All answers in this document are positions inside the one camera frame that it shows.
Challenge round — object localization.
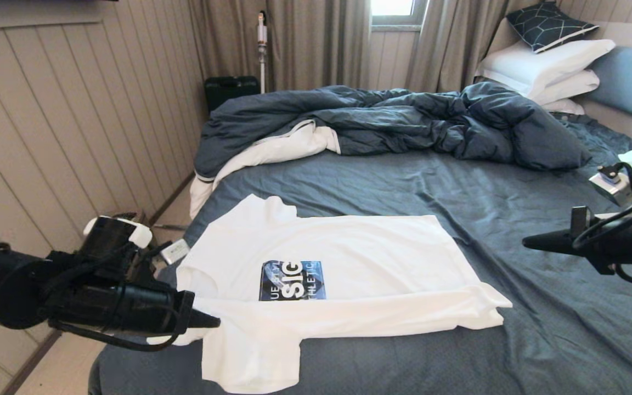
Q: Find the white t-shirt blue print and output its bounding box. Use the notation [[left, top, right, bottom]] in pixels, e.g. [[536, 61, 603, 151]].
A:
[[146, 194, 514, 395]]

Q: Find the blue bed with headboard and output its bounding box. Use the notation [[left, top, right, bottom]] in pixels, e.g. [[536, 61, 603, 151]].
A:
[[88, 112, 632, 395]]

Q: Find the dark blue crumpled duvet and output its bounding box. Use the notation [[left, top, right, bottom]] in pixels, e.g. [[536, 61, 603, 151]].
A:
[[190, 82, 592, 220]]

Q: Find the dark patterned pillow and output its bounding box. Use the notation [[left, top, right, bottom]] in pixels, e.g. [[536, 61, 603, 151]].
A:
[[506, 1, 600, 55]]

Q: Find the beige curtain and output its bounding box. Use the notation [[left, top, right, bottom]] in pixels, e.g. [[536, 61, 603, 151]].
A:
[[187, 0, 372, 95], [404, 0, 521, 95]]

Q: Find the black suitcase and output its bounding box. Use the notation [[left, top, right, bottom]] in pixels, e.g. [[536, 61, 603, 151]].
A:
[[204, 75, 261, 114]]

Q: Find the white stick vacuum cleaner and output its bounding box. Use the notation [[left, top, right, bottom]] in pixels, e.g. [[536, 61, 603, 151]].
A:
[[257, 9, 269, 94]]

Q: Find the window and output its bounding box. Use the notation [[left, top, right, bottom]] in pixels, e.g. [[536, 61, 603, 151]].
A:
[[370, 0, 430, 29]]

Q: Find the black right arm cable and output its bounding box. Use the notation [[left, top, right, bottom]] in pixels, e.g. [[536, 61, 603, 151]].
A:
[[571, 162, 632, 285]]

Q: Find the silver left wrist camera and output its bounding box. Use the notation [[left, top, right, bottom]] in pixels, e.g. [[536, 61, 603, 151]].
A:
[[151, 238, 191, 270]]

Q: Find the beige bed headboard frame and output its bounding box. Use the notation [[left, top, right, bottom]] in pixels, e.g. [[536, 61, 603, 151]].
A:
[[579, 22, 632, 148]]

